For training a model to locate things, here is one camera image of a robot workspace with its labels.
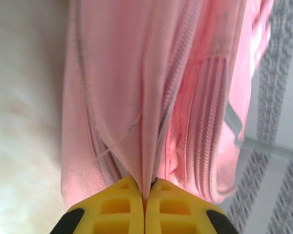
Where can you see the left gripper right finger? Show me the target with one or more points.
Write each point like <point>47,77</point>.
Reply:
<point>180,212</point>

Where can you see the pink backpack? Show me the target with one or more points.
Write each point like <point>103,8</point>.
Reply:
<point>136,73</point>

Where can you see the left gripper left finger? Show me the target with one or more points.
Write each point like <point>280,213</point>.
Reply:
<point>112,212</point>

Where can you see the aluminium rear frame rail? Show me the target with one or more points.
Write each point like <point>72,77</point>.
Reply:
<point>270,146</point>

